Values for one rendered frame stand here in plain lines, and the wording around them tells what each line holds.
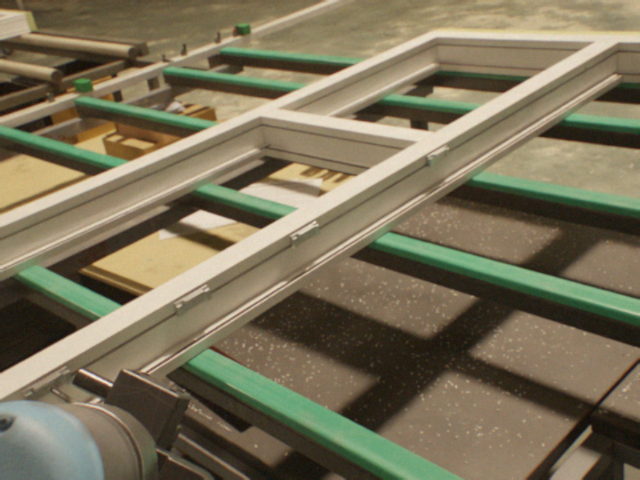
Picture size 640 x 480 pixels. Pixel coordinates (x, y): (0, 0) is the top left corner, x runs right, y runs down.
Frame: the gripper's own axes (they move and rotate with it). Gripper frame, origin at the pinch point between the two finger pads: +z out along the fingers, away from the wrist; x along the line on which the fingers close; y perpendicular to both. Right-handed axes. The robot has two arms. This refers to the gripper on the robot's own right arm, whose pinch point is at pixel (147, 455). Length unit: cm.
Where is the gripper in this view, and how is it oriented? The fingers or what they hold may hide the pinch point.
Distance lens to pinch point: 71.9
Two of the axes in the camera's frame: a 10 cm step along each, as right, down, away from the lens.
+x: -4.3, 8.9, -1.6
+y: -9.0, -4.2, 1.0
